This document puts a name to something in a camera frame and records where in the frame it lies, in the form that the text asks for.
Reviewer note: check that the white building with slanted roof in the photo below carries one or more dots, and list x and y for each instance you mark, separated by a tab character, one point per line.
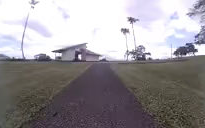
68	53

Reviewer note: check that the dark asphalt path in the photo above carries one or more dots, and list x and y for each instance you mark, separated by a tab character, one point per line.
96	100

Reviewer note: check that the bushy low tree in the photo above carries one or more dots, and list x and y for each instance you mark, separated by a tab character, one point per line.
139	53

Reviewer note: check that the shorter palm tree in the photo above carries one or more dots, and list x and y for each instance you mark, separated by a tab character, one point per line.
125	31

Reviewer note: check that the taller palm tree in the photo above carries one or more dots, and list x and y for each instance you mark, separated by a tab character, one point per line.
132	20

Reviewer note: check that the small low building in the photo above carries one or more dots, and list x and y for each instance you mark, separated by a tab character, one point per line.
41	57

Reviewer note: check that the mown grass slope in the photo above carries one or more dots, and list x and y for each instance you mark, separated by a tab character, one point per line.
171	83

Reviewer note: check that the mown grass field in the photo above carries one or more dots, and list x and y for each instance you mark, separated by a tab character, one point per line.
30	81

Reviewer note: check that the tall leaning palm tree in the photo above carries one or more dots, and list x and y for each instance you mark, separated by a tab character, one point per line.
24	31

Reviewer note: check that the clump of dark trees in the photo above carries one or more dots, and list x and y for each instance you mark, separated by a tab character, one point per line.
186	50

